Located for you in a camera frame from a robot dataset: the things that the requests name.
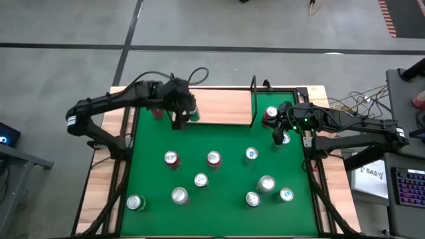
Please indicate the backlit black keyboard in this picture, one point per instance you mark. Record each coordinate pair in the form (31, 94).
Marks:
(410, 189)

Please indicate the grey desk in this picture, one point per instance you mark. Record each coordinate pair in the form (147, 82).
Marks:
(389, 212)
(398, 106)

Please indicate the red Fanta can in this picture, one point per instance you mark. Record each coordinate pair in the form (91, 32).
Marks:
(214, 157)
(158, 113)
(271, 112)

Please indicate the black diagonal desk strut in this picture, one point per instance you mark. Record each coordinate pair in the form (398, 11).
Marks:
(362, 159)

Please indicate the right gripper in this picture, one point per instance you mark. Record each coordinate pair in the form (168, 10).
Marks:
(295, 116)

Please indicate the grey metal cart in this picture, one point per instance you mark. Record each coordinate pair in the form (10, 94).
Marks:
(16, 199)

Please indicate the red cup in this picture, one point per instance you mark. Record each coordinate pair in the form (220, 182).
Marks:
(420, 99)

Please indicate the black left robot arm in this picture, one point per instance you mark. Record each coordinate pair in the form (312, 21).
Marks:
(109, 99)

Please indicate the white SA3 sign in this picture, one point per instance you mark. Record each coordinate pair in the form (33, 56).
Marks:
(368, 181)

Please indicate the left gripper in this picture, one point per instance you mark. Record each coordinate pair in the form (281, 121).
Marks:
(177, 94)

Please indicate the white metal bracket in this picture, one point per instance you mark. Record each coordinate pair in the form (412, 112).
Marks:
(307, 142)

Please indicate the wooden shelf with black frame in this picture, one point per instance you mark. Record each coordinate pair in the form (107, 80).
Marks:
(222, 106)

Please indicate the green table mat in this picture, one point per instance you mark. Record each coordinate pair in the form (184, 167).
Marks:
(232, 215)

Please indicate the black orange-striped floor mat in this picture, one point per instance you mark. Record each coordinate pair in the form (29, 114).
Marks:
(408, 20)

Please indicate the black device with blue light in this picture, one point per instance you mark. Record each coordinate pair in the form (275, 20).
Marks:
(8, 134)

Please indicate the white and red Spindrift can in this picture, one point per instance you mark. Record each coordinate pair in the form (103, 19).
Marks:
(266, 183)
(179, 195)

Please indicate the red can with black label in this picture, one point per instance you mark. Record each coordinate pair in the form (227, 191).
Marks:
(171, 157)

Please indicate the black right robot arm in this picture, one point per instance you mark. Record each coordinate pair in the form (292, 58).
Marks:
(348, 121)

